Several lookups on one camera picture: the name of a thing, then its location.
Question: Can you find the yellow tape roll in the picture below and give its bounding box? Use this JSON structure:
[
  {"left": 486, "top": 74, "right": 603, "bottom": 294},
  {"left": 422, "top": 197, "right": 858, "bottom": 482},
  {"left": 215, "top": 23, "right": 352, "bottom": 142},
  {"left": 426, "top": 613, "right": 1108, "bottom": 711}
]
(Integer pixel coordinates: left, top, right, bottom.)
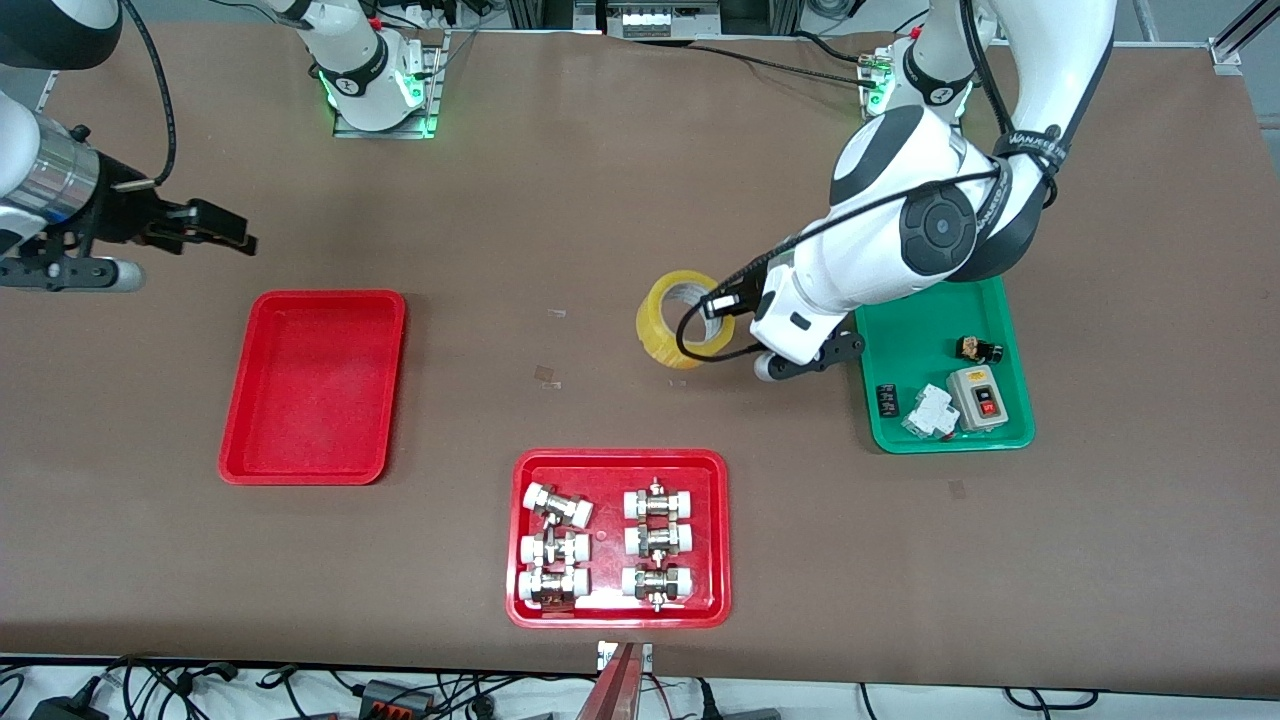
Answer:
[{"left": 636, "top": 270, "right": 737, "bottom": 371}]

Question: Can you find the green plastic tray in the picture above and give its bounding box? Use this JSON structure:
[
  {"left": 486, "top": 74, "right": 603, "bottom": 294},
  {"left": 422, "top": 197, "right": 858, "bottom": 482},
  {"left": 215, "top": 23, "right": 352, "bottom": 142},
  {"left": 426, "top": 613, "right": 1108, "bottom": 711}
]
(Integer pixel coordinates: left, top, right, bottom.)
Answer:
[{"left": 853, "top": 275, "right": 1036, "bottom": 454}]

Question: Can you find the empty red plastic tray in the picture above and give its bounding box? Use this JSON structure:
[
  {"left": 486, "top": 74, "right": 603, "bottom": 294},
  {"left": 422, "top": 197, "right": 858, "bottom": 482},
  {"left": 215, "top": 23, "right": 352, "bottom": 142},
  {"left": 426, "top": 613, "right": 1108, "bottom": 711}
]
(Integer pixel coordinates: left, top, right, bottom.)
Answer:
[{"left": 218, "top": 290, "right": 407, "bottom": 486}]

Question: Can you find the red tray with fittings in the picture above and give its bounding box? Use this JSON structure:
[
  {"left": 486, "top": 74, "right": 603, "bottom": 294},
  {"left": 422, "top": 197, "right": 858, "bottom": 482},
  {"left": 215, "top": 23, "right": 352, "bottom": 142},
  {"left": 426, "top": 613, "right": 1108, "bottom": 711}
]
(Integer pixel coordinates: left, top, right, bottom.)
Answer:
[{"left": 505, "top": 448, "right": 732, "bottom": 629}]

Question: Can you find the white circuit breaker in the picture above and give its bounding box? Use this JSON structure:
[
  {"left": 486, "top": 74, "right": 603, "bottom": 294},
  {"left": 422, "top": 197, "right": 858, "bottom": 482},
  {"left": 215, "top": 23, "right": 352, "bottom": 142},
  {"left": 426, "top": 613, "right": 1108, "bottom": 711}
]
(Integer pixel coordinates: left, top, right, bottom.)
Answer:
[{"left": 902, "top": 384, "right": 959, "bottom": 441}]

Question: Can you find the white metal pipe fitting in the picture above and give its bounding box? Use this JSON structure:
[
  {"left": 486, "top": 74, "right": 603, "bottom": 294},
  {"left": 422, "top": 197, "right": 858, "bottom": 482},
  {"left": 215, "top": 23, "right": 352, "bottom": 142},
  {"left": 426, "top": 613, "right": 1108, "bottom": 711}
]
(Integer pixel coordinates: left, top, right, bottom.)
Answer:
[
  {"left": 623, "top": 478, "right": 696, "bottom": 521},
  {"left": 517, "top": 567, "right": 591, "bottom": 608},
  {"left": 523, "top": 483, "right": 594, "bottom": 528},
  {"left": 621, "top": 563, "right": 696, "bottom": 612},
  {"left": 519, "top": 532, "right": 591, "bottom": 567},
  {"left": 623, "top": 520, "right": 694, "bottom": 558}
]

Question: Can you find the white power strip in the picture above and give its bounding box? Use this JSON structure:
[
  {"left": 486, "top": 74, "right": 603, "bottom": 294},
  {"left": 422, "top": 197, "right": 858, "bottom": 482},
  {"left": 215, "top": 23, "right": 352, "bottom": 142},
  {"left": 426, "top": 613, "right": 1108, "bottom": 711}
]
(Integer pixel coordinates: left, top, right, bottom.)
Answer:
[{"left": 600, "top": 0, "right": 723, "bottom": 41}]

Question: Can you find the black orange power adapter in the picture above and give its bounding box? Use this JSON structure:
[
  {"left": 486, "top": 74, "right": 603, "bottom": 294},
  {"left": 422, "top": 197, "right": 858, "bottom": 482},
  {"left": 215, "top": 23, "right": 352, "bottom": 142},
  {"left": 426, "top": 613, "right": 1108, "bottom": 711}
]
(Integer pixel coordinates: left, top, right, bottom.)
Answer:
[{"left": 358, "top": 680, "right": 437, "bottom": 717}]

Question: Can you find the aluminium corner profile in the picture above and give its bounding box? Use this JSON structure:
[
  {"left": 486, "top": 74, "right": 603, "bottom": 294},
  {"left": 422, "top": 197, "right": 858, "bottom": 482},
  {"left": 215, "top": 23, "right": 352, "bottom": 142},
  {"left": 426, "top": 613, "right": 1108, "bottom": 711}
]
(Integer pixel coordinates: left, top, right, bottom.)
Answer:
[{"left": 1208, "top": 0, "right": 1280, "bottom": 77}]

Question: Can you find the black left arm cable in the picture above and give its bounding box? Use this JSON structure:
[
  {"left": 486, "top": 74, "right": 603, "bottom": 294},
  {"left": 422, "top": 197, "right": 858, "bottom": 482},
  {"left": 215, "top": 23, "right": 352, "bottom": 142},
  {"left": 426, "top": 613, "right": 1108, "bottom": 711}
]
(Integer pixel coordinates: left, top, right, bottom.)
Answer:
[{"left": 676, "top": 0, "right": 1061, "bottom": 365}]

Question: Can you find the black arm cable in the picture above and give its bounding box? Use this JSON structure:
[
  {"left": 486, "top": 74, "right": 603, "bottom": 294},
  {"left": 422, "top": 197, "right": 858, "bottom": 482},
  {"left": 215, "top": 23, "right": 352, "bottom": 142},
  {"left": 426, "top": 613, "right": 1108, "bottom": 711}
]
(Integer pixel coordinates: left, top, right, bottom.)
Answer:
[
  {"left": 112, "top": 0, "right": 179, "bottom": 191},
  {"left": 676, "top": 0, "right": 1061, "bottom": 365}
]

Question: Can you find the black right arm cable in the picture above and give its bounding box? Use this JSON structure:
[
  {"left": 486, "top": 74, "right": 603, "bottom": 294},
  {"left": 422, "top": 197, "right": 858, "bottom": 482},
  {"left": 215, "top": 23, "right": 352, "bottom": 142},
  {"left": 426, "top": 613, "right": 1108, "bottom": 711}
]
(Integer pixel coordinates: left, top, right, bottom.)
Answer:
[{"left": 112, "top": 0, "right": 179, "bottom": 191}]

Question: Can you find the grey switch box red button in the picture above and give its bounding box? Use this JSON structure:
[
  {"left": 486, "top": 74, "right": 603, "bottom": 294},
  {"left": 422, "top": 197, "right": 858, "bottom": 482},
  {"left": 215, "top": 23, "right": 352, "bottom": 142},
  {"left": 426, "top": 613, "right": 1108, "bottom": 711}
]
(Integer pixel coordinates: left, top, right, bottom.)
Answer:
[{"left": 945, "top": 366, "right": 1009, "bottom": 433}]

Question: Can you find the long black table cable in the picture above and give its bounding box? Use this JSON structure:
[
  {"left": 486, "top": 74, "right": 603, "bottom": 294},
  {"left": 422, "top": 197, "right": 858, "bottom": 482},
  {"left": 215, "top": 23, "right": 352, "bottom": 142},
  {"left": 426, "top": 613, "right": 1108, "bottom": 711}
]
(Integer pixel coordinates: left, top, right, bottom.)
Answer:
[{"left": 688, "top": 42, "right": 881, "bottom": 86}]

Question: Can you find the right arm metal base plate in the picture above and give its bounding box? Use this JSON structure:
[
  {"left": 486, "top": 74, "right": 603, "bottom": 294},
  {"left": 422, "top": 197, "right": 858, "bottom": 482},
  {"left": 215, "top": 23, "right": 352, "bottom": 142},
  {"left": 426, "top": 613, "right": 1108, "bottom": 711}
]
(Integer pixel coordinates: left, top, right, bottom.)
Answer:
[{"left": 333, "top": 30, "right": 447, "bottom": 139}]

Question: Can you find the short black table cable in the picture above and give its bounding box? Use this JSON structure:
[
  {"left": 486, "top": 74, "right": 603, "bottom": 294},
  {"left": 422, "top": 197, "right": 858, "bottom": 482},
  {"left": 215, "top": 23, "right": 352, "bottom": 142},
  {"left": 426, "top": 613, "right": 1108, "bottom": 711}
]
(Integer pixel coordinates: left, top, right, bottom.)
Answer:
[{"left": 795, "top": 28, "right": 896, "bottom": 67}]

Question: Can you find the red aluminium bar with mount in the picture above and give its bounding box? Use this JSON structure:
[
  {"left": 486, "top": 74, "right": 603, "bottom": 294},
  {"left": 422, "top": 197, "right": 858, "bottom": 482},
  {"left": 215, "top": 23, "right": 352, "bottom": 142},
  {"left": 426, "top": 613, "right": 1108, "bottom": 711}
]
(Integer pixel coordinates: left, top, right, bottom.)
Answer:
[{"left": 575, "top": 640, "right": 656, "bottom": 720}]

